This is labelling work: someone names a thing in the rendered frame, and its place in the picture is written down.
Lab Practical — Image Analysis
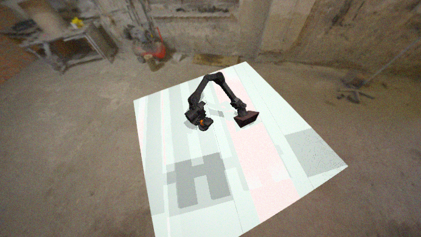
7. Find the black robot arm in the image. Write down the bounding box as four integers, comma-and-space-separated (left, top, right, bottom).
185, 72, 248, 126

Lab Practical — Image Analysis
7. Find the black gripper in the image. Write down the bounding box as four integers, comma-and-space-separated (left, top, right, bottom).
198, 111, 214, 127

